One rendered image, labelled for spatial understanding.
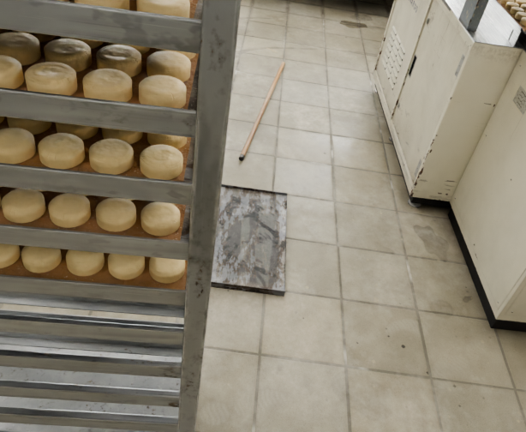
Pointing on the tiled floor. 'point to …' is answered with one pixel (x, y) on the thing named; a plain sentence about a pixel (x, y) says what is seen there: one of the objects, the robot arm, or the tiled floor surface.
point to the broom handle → (260, 113)
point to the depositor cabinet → (439, 92)
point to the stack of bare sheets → (250, 241)
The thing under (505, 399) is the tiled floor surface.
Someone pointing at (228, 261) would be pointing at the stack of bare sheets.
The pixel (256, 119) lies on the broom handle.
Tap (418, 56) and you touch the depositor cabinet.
